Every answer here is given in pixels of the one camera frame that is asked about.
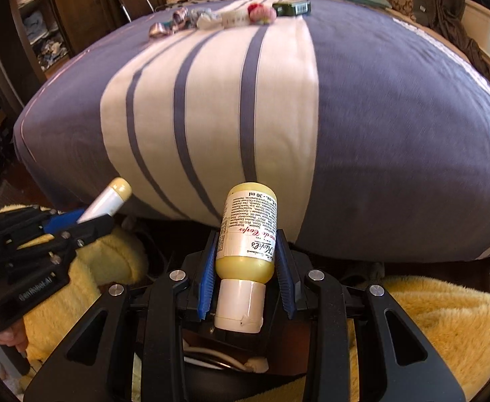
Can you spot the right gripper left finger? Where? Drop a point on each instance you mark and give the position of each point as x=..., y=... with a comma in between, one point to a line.
x=94, y=362

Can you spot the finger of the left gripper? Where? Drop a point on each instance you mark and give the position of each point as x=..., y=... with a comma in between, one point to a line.
x=77, y=236
x=25, y=223

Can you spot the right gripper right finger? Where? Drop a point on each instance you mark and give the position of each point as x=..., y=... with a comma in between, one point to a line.
x=396, y=361

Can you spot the white tube yellow cap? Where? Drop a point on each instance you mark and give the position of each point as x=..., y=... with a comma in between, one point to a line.
x=109, y=201

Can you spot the yellow lotion bottle white cap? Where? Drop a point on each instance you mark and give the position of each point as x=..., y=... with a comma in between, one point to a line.
x=245, y=259

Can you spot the person's left hand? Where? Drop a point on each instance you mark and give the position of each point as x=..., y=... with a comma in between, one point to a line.
x=15, y=336

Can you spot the yellow fluffy rug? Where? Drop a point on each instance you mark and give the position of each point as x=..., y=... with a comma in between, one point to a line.
x=455, y=320

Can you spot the dark wooden wardrobe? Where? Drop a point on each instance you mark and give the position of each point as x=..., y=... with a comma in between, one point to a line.
x=73, y=8

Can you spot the blue white striped bedsheet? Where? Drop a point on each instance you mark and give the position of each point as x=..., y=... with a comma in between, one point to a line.
x=373, y=133

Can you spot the crumpled plastic wrapper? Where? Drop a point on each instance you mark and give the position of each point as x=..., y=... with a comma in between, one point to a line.
x=186, y=19

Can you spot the white tape roll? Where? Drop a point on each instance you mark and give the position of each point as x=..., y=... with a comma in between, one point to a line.
x=235, y=18

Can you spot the colourful pompom toy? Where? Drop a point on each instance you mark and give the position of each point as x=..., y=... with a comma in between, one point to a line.
x=261, y=14

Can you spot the dark green square bottle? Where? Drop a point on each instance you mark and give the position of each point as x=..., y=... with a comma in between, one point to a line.
x=292, y=8

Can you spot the brown curtain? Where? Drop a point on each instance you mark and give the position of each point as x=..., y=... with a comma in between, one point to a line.
x=445, y=18

